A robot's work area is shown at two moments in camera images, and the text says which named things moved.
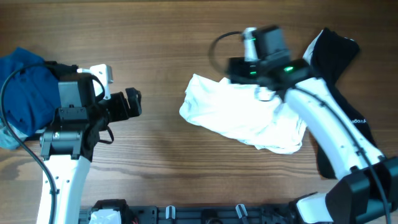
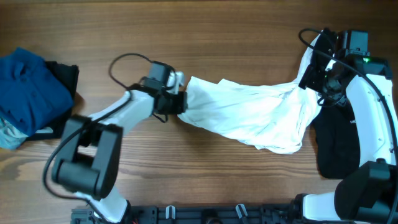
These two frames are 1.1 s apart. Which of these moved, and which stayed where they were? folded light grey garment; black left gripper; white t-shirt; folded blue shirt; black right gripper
Moved: black right gripper; white t-shirt; black left gripper
Stayed: folded light grey garment; folded blue shirt
